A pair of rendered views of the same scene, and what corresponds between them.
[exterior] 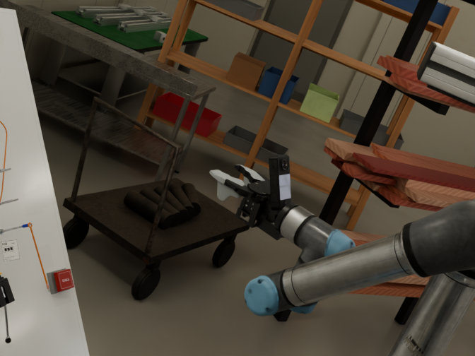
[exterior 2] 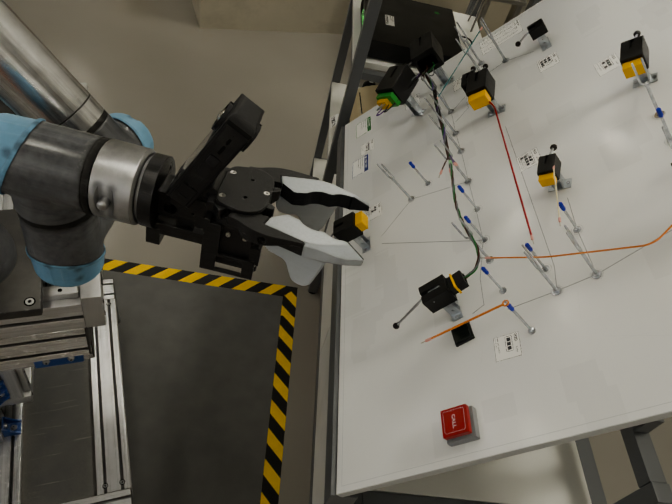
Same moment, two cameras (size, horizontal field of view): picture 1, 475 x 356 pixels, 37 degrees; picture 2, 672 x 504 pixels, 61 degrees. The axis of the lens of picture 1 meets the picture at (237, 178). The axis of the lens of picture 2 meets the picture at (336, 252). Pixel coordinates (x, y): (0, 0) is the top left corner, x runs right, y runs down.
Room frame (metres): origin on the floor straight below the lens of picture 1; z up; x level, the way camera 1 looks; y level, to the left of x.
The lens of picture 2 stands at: (1.83, -0.22, 1.95)
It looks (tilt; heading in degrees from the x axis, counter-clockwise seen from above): 47 degrees down; 142
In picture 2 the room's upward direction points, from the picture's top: 18 degrees clockwise
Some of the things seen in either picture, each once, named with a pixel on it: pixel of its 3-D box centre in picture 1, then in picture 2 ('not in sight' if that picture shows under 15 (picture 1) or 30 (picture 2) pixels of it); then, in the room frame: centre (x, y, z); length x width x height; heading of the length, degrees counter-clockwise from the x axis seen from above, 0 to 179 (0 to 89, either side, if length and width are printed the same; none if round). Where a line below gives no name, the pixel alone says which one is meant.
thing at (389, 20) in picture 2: not in sight; (408, 31); (0.35, 0.94, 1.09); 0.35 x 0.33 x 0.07; 154
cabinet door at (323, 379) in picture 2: not in sight; (330, 407); (1.32, 0.32, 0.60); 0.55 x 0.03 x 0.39; 154
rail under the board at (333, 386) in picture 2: not in sight; (344, 270); (1.07, 0.42, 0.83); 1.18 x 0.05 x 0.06; 154
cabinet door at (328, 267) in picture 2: not in sight; (336, 251); (0.83, 0.56, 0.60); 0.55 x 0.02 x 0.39; 154
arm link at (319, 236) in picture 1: (325, 245); (47, 165); (1.37, -0.22, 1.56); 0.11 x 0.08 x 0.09; 57
